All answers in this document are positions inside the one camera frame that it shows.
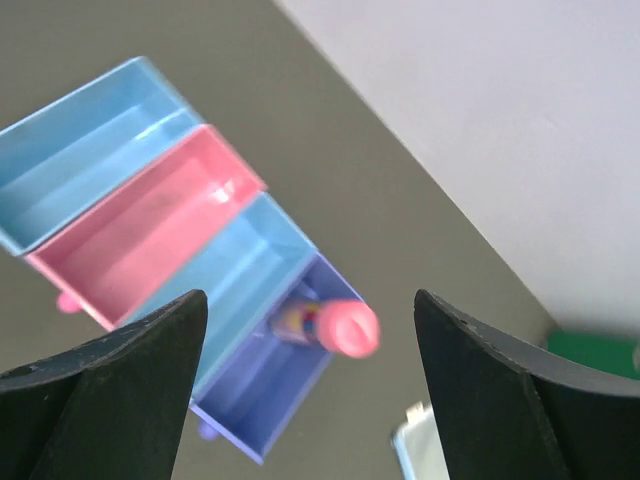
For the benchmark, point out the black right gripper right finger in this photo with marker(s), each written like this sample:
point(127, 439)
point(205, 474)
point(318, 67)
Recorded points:
point(507, 409)

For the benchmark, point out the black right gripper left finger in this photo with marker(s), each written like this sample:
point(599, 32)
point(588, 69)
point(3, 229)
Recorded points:
point(111, 408)

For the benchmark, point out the purple plastic drawer bin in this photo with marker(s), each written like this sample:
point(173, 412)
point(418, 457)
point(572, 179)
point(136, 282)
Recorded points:
point(254, 395)

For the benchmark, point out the pink plastic drawer bin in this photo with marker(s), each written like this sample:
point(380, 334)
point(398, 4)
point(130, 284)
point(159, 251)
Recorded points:
point(116, 255)

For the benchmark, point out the pink capped glue stick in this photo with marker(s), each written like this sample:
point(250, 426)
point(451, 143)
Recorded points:
point(343, 326)

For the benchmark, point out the light blue drawer bin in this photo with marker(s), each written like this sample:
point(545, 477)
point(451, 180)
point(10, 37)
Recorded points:
point(247, 267)

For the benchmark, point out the translucent light blue folder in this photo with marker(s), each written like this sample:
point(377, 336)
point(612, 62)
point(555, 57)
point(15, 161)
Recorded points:
point(417, 445)

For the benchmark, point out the green binder folder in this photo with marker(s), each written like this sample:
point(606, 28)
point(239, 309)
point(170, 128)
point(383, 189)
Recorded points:
point(612, 354)

